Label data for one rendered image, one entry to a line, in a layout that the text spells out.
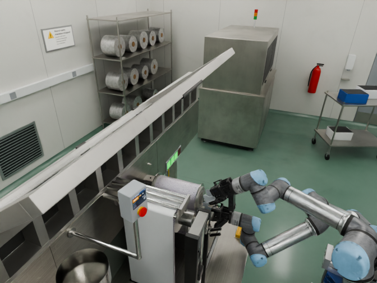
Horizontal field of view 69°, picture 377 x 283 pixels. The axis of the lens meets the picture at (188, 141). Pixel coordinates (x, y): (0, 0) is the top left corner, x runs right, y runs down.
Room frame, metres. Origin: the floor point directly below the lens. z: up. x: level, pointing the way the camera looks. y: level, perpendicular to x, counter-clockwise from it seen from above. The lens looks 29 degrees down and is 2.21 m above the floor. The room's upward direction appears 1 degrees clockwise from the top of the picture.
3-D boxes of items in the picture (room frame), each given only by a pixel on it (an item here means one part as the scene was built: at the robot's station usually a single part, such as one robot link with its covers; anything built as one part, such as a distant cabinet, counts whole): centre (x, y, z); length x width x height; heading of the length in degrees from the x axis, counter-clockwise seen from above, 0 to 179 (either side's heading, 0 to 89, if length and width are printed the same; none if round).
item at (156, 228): (0.86, 0.20, 1.17); 0.34 x 0.05 x 0.54; 70
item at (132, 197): (0.62, 0.15, 1.66); 0.07 x 0.07 x 0.10; 58
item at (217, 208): (1.14, -0.19, 1.12); 0.12 x 0.08 x 0.09; 70
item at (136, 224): (0.62, 0.16, 1.51); 0.02 x 0.02 x 0.20
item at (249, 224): (1.08, -0.34, 1.11); 0.11 x 0.08 x 0.09; 70
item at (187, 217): (0.88, 0.00, 1.33); 0.06 x 0.06 x 0.06; 70
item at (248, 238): (1.07, -0.35, 1.01); 0.11 x 0.08 x 0.11; 11
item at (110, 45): (5.02, 0.94, 0.92); 1.83 x 0.53 x 1.85; 160
